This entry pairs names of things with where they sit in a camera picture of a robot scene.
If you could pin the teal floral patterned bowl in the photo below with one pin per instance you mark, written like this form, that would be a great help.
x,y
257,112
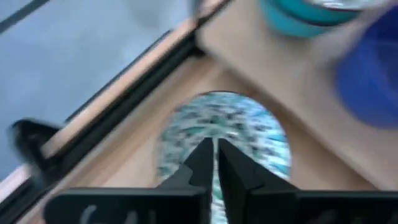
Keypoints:
x,y
286,26
317,11
236,118

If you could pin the purple bowl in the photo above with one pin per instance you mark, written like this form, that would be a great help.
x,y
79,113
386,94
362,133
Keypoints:
x,y
370,74

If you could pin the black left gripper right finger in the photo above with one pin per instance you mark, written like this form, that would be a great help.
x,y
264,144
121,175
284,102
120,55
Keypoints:
x,y
239,177

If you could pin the black curved frame clamp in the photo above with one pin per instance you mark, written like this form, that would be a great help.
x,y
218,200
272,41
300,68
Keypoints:
x,y
28,137

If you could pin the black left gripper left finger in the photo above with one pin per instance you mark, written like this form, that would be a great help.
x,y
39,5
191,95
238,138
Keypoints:
x,y
200,168

